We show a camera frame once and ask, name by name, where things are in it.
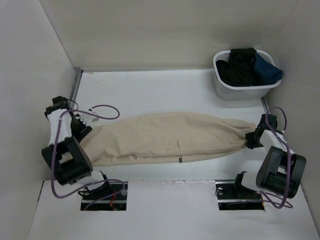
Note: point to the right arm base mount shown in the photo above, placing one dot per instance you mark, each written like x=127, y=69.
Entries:
x=237, y=198

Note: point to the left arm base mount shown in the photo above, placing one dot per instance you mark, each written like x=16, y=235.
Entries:
x=108, y=197

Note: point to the beige trousers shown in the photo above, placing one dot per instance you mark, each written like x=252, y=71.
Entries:
x=160, y=138

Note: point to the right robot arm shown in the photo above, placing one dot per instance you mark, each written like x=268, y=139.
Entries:
x=282, y=169

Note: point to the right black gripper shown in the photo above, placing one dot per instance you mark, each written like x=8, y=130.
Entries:
x=250, y=144

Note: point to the white laundry basket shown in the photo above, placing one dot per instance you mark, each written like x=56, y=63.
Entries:
x=230, y=93

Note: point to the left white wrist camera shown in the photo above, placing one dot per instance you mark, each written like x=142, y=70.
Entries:
x=89, y=119

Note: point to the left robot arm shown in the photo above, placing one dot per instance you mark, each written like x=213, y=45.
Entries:
x=93, y=179

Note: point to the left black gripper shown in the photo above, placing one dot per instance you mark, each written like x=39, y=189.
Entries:
x=84, y=130

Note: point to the black garment in basket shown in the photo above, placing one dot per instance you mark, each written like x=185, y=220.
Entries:
x=238, y=71

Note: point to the navy blue garment in basket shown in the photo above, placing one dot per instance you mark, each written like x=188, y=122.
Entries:
x=264, y=72

